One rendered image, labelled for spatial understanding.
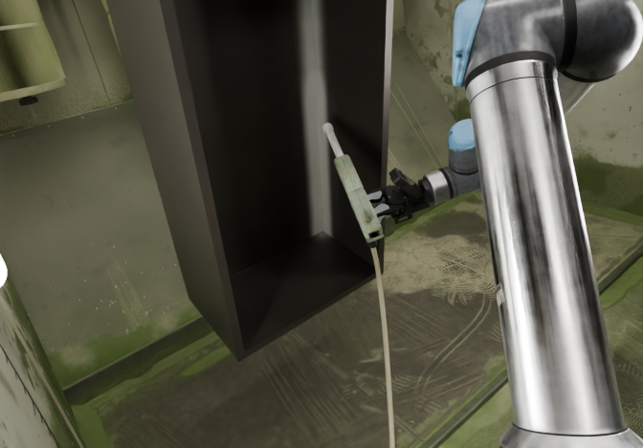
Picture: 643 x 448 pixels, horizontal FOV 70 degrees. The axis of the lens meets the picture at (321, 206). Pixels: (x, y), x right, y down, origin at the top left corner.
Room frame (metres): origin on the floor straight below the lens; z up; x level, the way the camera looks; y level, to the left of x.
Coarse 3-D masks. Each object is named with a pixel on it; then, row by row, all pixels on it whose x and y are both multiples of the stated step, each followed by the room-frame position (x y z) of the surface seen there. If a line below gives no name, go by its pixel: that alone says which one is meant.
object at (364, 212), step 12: (324, 132) 1.45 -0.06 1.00; (336, 144) 1.36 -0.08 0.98; (336, 156) 1.32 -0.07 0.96; (348, 156) 1.29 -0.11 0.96; (348, 168) 1.23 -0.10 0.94; (348, 180) 1.19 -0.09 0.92; (360, 180) 1.19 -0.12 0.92; (348, 192) 1.16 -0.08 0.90; (360, 192) 1.14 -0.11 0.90; (360, 204) 1.10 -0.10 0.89; (360, 216) 1.06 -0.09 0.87; (372, 216) 1.05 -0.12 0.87; (372, 228) 1.02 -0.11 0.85; (372, 240) 1.03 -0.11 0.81
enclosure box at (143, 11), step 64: (128, 0) 1.07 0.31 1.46; (192, 0) 1.34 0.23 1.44; (256, 0) 1.45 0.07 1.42; (320, 0) 1.52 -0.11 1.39; (384, 0) 1.29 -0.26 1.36; (128, 64) 1.20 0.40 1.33; (192, 64) 1.35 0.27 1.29; (256, 64) 1.46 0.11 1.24; (320, 64) 1.56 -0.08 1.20; (384, 64) 1.31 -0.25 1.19; (192, 128) 0.97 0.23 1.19; (256, 128) 1.48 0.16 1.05; (320, 128) 1.62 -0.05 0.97; (384, 128) 1.31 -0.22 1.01; (192, 192) 1.05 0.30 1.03; (256, 192) 1.50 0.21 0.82; (320, 192) 1.67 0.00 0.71; (192, 256) 1.19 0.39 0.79; (256, 256) 1.53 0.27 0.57; (320, 256) 1.54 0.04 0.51; (256, 320) 1.25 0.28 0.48
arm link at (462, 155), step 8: (464, 120) 1.14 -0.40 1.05; (456, 128) 1.12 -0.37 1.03; (464, 128) 1.11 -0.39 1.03; (472, 128) 1.10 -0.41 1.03; (456, 136) 1.10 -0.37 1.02; (464, 136) 1.09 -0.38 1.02; (472, 136) 1.08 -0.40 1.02; (448, 144) 1.13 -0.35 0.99; (456, 144) 1.09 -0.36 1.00; (464, 144) 1.08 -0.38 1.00; (472, 144) 1.07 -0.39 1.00; (456, 152) 1.10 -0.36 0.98; (464, 152) 1.09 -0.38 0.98; (472, 152) 1.08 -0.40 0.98; (456, 160) 1.11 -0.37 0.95; (464, 160) 1.10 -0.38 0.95; (472, 160) 1.09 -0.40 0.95; (456, 168) 1.12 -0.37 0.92; (464, 168) 1.11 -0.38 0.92; (472, 168) 1.11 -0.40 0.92
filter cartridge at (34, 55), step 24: (0, 0) 1.86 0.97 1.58; (24, 0) 1.93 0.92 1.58; (0, 24) 1.84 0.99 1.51; (24, 24) 1.90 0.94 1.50; (0, 48) 1.83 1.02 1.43; (24, 48) 1.87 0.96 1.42; (48, 48) 1.96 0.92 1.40; (0, 72) 1.81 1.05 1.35; (24, 72) 1.86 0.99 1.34; (48, 72) 1.92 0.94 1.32; (0, 96) 1.81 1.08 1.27; (24, 96) 1.83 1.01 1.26
